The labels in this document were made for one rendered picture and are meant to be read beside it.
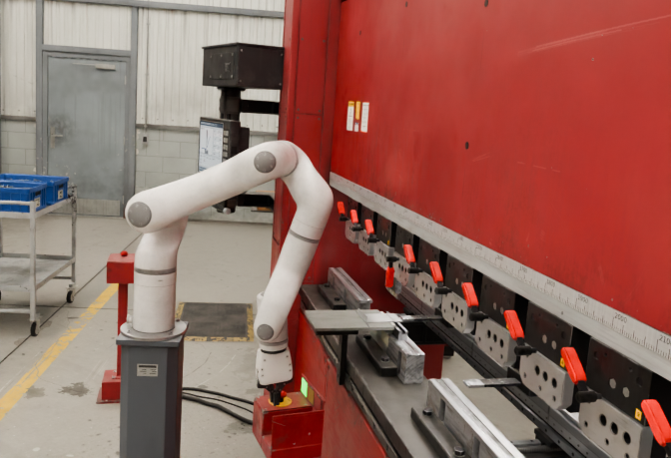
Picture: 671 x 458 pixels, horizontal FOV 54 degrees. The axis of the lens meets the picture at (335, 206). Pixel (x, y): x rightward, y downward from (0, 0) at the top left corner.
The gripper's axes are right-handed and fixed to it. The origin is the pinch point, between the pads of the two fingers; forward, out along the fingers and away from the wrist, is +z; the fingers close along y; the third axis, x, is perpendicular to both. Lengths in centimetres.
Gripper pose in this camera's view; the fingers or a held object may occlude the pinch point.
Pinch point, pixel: (275, 397)
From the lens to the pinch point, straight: 199.9
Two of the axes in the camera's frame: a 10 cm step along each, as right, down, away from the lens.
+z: 0.1, 9.8, 1.8
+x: 3.8, 1.6, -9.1
